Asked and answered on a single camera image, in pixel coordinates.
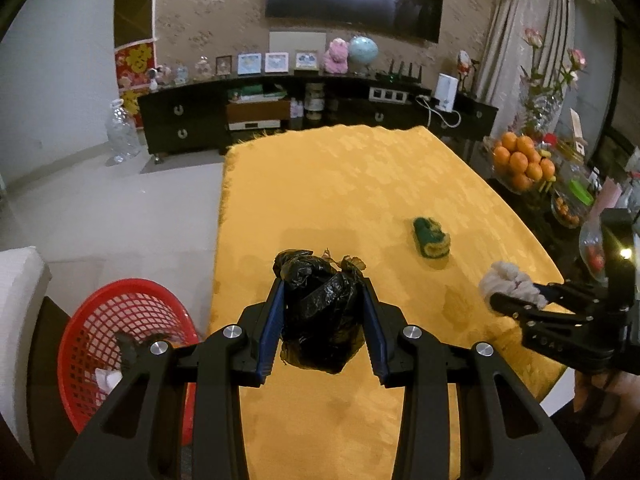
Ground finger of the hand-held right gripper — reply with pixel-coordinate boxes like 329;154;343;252
531;281;608;307
488;291;608;333

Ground small glass bowl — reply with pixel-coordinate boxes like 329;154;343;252
551;195;596;229

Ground brown box in cabinet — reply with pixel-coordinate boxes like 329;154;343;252
226;100;292;133

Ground green and yellow sponge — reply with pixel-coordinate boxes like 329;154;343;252
411;216;452;260

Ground glass flower vase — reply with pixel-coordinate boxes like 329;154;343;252
515;80;566;141

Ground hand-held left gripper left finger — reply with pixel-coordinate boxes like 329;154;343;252
55;276;288;480

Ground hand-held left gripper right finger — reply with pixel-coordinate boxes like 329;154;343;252
359;280;586;480

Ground pale blue globe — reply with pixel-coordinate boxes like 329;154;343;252
348;35;379;75

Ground glass fruit bowl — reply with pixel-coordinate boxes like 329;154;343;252
489;150;558;196

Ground shiny black plastic bag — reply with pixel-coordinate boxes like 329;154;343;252
272;248;368;375

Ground white cloth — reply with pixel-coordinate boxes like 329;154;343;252
478;260;551;311

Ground red plastic basket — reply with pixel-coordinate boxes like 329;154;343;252
57;280;203;448

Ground pile of oranges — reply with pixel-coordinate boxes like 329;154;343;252
492;131;557;192

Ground white cable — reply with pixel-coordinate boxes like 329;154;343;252
415;94;462;131

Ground pink plush toy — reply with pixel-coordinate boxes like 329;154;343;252
324;38;349;73

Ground large clear plastic bottle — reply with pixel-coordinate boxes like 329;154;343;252
105;99;142;165

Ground glass jar in cabinet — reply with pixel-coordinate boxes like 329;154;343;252
306;82;326;113

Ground black router with antennas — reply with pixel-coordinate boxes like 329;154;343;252
376;60;423;83

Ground red and gold poster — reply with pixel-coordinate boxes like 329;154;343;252
115;42;156;126

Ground beige curtain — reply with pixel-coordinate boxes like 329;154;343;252
472;0;618;111

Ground black television cabinet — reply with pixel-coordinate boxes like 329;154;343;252
136;74;499;157

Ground yellow patterned tablecloth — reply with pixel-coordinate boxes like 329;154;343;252
209;125;571;480

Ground pink artificial roses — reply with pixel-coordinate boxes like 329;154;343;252
520;27;588;91

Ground red and white figurine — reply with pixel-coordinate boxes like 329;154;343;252
456;50;476;95

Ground white upright device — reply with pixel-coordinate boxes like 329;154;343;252
436;73;458;111

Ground black wall television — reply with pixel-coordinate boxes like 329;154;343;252
265;0;446;44

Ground white paper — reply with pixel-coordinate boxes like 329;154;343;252
92;367;126;396

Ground white chair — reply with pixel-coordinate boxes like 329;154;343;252
0;246;53;456

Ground clear glass dish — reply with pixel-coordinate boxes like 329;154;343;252
579;217;608;281

